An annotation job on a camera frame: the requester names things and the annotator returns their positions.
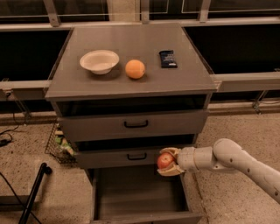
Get red apple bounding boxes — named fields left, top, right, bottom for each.
left=157, top=152, right=175, bottom=169

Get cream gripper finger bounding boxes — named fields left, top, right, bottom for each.
left=159, top=147, right=181, bottom=160
left=157, top=164, right=185, bottom=177

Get black stand leg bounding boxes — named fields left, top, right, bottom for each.
left=18, top=163, right=53, bottom=224

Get black floor cable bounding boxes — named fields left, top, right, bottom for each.
left=0, top=171, right=43, bottom=224

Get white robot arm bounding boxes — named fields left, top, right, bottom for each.
left=157, top=138, right=280, bottom=204

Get grey open bottom drawer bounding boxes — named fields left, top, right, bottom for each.
left=90, top=164, right=202, bottom=224

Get metal window railing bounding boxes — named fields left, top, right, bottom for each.
left=1, top=0, right=280, bottom=99

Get dark blue snack bar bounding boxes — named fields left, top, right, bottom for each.
left=159, top=50, right=178, bottom=68

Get orange fruit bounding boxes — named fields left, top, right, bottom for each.
left=125, top=59, right=145, bottom=79

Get grey top drawer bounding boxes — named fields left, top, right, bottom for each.
left=59, top=109, right=208, bottom=142

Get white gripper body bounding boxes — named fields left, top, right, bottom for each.
left=177, top=147, right=214, bottom=172

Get grey middle drawer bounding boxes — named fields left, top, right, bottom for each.
left=74, top=146, right=165, bottom=169

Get black wire basket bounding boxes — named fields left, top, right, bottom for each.
left=45, top=123, right=76, bottom=165

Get grey drawer cabinet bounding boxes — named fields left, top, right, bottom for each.
left=45, top=22, right=219, bottom=224

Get white ceramic bowl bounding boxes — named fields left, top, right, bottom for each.
left=80, top=50, right=119, bottom=75

